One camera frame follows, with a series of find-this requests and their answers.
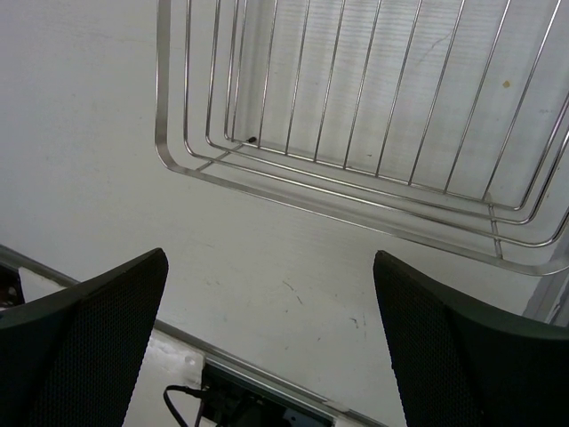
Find aluminium front rail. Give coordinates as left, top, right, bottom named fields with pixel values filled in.
left=1, top=246, right=383, bottom=426

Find wire dish rack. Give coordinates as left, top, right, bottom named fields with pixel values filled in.
left=155, top=1, right=568, bottom=277

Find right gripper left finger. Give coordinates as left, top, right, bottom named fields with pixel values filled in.
left=1, top=248, right=169, bottom=426

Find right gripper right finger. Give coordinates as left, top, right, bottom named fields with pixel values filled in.
left=373, top=251, right=568, bottom=426

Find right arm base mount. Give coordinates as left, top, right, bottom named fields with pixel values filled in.
left=162, top=360, right=339, bottom=427

